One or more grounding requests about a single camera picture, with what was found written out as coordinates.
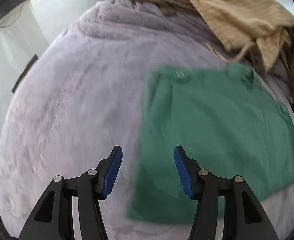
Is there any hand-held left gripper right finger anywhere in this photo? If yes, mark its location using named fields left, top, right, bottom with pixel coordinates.
left=174, top=145, right=279, bottom=240

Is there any brown fuzzy garment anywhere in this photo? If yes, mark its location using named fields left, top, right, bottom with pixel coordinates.
left=123, top=0, right=294, bottom=98

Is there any black bar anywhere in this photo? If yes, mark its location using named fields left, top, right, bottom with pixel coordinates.
left=11, top=54, right=38, bottom=93

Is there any beige striped garment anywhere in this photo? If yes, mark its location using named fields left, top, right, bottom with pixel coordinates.
left=167, top=0, right=294, bottom=72

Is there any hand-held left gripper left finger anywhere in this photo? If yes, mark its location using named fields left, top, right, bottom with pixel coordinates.
left=18, top=145, right=123, bottom=240

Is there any thin cable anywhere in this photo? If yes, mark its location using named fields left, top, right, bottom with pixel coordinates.
left=0, top=5, right=24, bottom=29

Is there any green work jacket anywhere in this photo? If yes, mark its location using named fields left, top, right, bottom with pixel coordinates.
left=126, top=64, right=294, bottom=226

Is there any lavender fluffy blanket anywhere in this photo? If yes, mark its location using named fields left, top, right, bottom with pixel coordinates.
left=0, top=0, right=294, bottom=240

